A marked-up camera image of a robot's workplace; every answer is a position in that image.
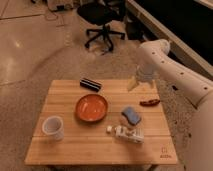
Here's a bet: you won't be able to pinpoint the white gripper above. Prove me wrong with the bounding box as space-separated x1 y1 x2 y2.
127 66 156 91

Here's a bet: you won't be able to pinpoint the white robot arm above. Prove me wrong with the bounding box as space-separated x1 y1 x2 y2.
127 39 213 171

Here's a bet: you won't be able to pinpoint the dark red chili pepper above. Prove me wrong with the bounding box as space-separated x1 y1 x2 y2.
139 99 160 107

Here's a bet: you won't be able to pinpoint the blue sponge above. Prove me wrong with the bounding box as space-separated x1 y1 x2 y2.
122 107 141 126

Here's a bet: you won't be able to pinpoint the white plastic bottle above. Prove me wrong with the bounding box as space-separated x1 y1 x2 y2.
106 125 144 143

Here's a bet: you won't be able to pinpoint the black striped box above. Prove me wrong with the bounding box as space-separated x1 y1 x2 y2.
80 78 102 92

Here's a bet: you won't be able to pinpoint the orange bowl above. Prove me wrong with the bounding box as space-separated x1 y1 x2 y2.
75 94 108 123

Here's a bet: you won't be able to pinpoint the wooden table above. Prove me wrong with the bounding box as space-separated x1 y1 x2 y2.
25 80 178 165

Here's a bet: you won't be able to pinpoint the black office chair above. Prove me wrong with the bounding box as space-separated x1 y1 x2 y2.
77 0 125 51

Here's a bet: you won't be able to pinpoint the white plastic cup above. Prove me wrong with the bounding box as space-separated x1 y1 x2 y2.
42 116 64 140

